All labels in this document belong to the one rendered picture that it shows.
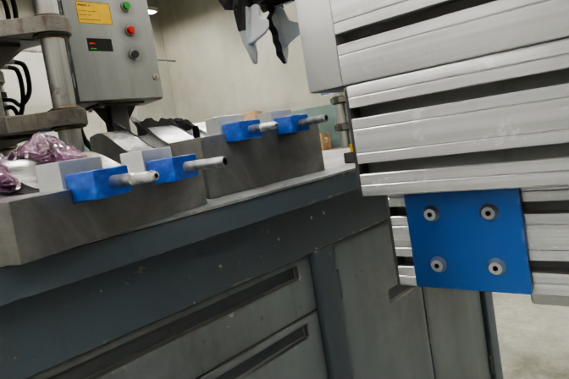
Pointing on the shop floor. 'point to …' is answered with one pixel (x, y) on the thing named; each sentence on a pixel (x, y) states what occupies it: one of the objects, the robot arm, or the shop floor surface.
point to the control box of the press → (108, 46)
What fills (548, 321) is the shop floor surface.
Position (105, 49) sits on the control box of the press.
